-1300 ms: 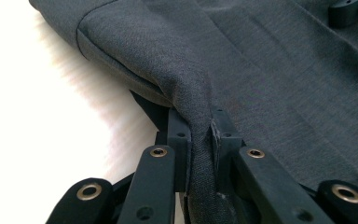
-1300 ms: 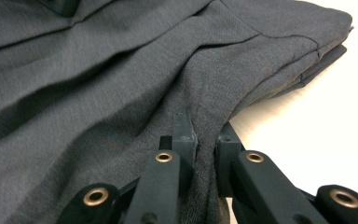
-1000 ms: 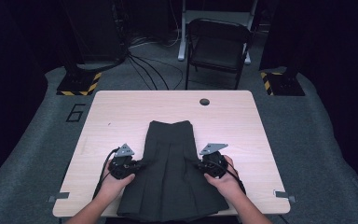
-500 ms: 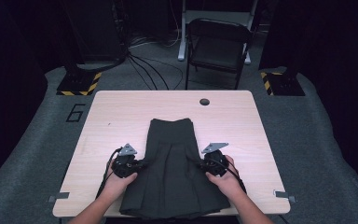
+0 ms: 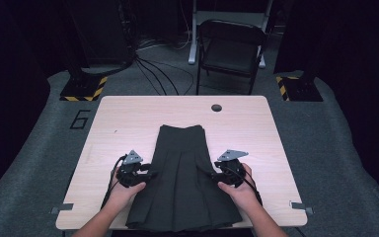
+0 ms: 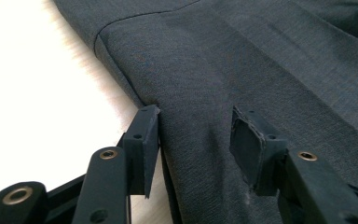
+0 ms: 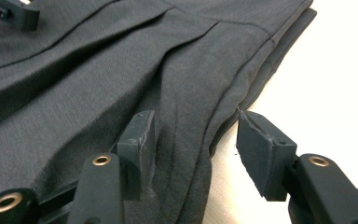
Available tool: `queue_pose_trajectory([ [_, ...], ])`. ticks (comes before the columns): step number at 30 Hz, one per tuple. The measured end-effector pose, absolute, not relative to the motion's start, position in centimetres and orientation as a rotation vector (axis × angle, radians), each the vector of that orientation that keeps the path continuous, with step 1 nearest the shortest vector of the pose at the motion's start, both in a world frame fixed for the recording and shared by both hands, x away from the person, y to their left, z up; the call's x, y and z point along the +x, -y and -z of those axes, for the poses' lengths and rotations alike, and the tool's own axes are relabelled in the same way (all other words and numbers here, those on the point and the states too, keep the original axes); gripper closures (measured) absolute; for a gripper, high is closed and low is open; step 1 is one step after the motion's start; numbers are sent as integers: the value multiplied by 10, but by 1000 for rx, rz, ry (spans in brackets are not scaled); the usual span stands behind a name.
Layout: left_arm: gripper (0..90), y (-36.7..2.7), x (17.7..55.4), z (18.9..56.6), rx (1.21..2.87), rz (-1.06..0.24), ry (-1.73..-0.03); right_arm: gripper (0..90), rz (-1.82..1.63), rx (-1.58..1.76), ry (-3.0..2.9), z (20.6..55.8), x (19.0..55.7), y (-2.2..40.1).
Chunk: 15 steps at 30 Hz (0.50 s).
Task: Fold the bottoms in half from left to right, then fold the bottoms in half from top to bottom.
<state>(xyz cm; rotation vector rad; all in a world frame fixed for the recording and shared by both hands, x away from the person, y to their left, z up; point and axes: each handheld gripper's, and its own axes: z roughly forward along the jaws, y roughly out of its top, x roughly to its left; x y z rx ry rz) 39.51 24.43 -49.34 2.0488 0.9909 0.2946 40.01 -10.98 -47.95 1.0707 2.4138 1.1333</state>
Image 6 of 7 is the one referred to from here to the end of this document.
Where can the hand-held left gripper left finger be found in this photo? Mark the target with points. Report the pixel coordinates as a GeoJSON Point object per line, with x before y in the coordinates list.
{"type": "Point", "coordinates": [141, 155]}

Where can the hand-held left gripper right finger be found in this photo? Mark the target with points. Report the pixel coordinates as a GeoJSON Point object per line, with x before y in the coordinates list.
{"type": "Point", "coordinates": [254, 155]}

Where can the dark grey garment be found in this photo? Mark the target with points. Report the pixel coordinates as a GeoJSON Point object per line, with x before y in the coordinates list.
{"type": "Point", "coordinates": [214, 62]}

